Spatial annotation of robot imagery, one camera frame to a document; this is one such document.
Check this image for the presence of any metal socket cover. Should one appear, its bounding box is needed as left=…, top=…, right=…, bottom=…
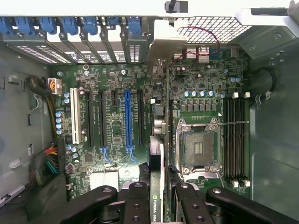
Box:
left=178, top=163, right=222, bottom=182

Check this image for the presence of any silver chipset heatsink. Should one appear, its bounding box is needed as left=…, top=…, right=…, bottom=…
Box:
left=89, top=171, right=120, bottom=190

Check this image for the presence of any CPU socket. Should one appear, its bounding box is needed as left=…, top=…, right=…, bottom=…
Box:
left=176, top=118, right=222, bottom=180

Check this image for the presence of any black RAM slot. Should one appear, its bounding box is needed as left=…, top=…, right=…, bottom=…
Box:
left=235, top=97, right=241, bottom=183
left=240, top=92, right=250, bottom=188
left=223, top=97, right=229, bottom=183
left=229, top=92, right=239, bottom=188

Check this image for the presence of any long black expansion slot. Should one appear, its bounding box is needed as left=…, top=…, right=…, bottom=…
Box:
left=137, top=90, right=145, bottom=147
left=98, top=91, right=108, bottom=152
left=85, top=91, right=95, bottom=148

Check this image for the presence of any blue expansion slot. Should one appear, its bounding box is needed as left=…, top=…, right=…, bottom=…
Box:
left=123, top=89, right=135, bottom=152

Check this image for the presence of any black plastic shroud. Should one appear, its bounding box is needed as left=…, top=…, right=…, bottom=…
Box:
left=0, top=172, right=71, bottom=224

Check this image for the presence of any thin metal locking lever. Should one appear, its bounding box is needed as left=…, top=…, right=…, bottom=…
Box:
left=210, top=120, right=249, bottom=128

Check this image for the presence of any open black PC case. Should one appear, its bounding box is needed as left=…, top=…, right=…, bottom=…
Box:
left=0, top=0, right=299, bottom=224

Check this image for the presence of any white expansion slot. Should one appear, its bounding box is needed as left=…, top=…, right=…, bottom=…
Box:
left=70, top=87, right=82, bottom=145

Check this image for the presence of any green motherboard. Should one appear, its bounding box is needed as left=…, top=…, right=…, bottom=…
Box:
left=52, top=45, right=250, bottom=206

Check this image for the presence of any blue slot retention clip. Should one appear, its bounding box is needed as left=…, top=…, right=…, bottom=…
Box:
left=60, top=16, right=79, bottom=35
left=0, top=16, right=14, bottom=35
left=81, top=16, right=99, bottom=35
left=106, top=16, right=121, bottom=26
left=38, top=16, right=58, bottom=35
left=15, top=16, right=36, bottom=35
left=127, top=16, right=142, bottom=35

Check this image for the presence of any colourful power wire bundle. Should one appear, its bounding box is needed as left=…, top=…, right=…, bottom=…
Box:
left=29, top=141, right=60, bottom=189

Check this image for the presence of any black sleeved power wire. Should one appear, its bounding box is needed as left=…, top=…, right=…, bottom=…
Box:
left=25, top=75, right=63, bottom=140

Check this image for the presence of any red and black fan wire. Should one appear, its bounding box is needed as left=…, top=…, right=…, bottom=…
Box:
left=174, top=26, right=221, bottom=62

